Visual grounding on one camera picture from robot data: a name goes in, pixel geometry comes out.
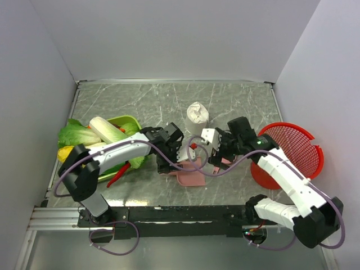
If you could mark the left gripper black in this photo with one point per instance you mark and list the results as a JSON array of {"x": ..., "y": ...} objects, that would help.
[{"x": 164, "y": 166}]

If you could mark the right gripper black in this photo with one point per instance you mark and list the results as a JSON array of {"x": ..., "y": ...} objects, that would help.
[{"x": 216, "y": 158}]

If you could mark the pink hand brush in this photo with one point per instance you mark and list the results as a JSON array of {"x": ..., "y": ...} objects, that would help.
[{"x": 223, "y": 165}]

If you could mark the pink dustpan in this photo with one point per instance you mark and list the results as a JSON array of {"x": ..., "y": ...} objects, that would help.
[{"x": 189, "y": 179}]

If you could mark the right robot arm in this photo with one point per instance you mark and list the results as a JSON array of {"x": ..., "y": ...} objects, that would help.
[{"x": 312, "y": 216}]

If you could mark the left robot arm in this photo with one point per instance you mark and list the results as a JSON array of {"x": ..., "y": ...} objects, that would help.
[{"x": 80, "y": 171}]

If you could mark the white paper roll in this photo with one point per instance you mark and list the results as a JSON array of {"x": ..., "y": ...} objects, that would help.
[{"x": 197, "y": 117}]

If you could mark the round green cabbage toy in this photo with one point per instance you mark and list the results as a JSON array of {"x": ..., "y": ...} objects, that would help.
[{"x": 130, "y": 128}]

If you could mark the red chili pepper toy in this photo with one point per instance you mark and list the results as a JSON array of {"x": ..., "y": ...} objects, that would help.
[{"x": 119, "y": 174}]

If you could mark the green vegetable tray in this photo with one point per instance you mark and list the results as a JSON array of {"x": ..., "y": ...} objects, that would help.
[{"x": 134, "y": 163}]

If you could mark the napa cabbage toy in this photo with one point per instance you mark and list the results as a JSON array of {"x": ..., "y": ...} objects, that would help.
[{"x": 106, "y": 131}]

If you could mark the red mesh basket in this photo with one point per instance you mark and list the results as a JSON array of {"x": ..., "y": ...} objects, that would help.
[{"x": 296, "y": 143}]

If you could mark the green lettuce leaf toy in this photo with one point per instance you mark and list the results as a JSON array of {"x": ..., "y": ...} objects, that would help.
[{"x": 74, "y": 133}]

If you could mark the yellow corn husk toy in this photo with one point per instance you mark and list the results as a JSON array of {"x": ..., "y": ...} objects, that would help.
[{"x": 63, "y": 153}]

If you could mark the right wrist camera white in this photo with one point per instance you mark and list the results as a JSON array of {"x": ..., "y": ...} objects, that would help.
[{"x": 211, "y": 137}]

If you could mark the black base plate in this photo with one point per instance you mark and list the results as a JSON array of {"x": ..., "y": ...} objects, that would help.
[{"x": 172, "y": 221}]

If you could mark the aluminium rail frame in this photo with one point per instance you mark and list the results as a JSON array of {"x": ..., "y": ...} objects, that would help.
[{"x": 60, "y": 218}]

